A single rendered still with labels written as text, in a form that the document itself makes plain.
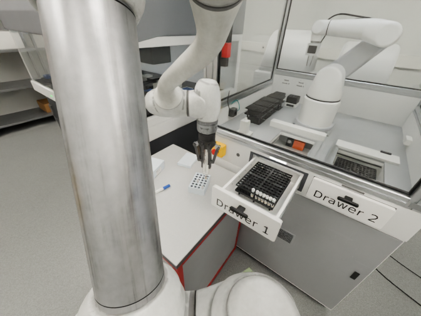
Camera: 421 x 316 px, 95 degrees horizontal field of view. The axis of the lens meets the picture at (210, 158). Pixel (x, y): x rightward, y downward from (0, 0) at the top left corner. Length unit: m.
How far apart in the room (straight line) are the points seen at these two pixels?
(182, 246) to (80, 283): 1.08
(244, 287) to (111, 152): 0.27
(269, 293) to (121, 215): 0.24
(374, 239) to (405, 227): 0.13
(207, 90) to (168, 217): 0.56
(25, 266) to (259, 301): 1.86
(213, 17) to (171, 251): 0.73
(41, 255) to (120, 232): 1.80
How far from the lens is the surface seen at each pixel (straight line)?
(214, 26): 0.41
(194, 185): 0.99
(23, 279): 2.00
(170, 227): 0.88
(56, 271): 1.92
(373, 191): 0.97
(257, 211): 0.73
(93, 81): 0.25
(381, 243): 1.14
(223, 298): 0.36
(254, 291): 0.36
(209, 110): 0.76
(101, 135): 0.24
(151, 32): 1.25
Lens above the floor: 1.47
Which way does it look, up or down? 35 degrees down
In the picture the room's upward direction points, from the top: 2 degrees clockwise
